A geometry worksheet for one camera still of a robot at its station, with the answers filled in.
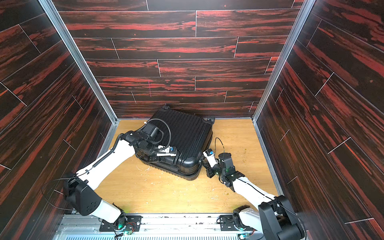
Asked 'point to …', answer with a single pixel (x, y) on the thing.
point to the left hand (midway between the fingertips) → (164, 153)
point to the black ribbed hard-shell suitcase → (191, 135)
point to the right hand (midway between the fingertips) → (206, 162)
